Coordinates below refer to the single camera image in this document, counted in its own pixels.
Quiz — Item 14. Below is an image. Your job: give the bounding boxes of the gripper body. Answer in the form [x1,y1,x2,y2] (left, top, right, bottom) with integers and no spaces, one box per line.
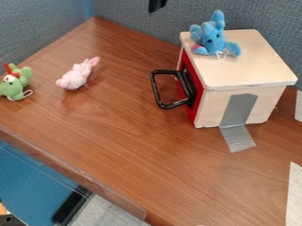
[147,0,170,14]

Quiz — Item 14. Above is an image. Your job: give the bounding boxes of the pink plush bunny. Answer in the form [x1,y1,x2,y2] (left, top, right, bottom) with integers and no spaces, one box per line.
[54,56,102,91]

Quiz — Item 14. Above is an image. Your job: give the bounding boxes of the blue plush toy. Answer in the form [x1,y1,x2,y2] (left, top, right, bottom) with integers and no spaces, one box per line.
[188,10,244,61]

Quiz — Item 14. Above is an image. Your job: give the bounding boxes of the drawer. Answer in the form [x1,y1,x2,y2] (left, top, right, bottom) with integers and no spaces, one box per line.
[149,49,206,124]

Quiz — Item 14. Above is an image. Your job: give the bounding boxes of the cabinet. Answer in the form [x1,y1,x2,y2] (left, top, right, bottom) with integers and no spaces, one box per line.
[176,28,298,129]

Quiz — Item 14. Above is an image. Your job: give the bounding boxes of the grey tape strip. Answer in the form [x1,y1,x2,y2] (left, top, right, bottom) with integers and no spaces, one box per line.
[218,93,260,154]

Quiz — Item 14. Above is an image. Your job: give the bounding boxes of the green plush toy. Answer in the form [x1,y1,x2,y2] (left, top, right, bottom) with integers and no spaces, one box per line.
[0,63,34,102]

